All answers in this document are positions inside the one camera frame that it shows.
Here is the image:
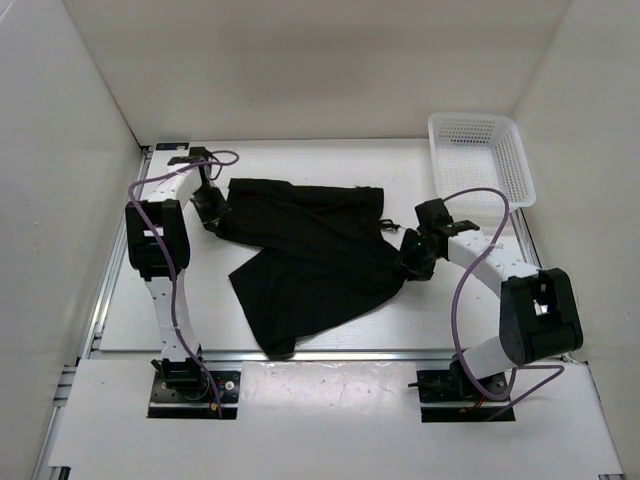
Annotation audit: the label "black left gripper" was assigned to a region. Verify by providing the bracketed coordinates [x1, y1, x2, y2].
[189, 185, 234, 236]

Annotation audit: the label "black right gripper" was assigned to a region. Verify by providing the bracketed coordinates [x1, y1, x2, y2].
[390, 227, 441, 282]

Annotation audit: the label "black shorts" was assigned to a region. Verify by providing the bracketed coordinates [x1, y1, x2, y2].
[217, 178, 407, 358]

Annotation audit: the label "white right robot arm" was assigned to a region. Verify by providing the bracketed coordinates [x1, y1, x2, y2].
[398, 222, 584, 400]

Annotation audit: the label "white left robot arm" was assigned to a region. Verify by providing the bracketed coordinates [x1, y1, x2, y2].
[125, 156, 230, 400]

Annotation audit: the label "white plastic mesh basket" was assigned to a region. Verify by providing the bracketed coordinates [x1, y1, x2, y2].
[428, 112, 537, 218]

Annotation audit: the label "white front cover board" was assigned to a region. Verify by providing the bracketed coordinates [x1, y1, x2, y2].
[51, 360, 621, 479]

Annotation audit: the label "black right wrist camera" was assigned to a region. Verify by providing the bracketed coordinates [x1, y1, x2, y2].
[415, 198, 480, 237]

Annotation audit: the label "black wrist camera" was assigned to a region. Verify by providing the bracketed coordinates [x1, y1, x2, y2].
[415, 198, 480, 237]
[167, 147, 212, 166]

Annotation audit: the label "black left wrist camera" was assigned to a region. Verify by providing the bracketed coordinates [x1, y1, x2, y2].
[167, 147, 212, 166]

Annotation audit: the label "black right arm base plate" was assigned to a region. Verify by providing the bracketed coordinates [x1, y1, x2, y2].
[407, 370, 516, 424]

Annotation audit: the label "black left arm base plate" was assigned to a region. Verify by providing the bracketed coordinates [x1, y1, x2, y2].
[147, 360, 241, 420]

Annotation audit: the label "aluminium table frame rail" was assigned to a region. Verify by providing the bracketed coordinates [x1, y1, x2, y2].
[37, 144, 626, 480]

